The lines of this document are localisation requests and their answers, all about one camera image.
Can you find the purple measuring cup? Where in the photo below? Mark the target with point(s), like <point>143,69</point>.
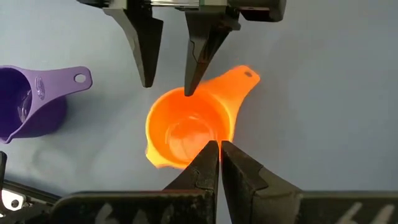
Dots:
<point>46,118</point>

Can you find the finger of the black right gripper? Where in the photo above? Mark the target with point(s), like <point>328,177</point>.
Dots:
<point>202,49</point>
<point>144,46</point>

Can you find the orange measuring cup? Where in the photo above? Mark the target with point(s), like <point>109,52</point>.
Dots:
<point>186,130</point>

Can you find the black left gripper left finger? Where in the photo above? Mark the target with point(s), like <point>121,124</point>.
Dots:
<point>202,168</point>

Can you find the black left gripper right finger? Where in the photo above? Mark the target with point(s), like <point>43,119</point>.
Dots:
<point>245,186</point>

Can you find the black table frame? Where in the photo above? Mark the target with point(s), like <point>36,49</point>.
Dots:
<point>31,202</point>

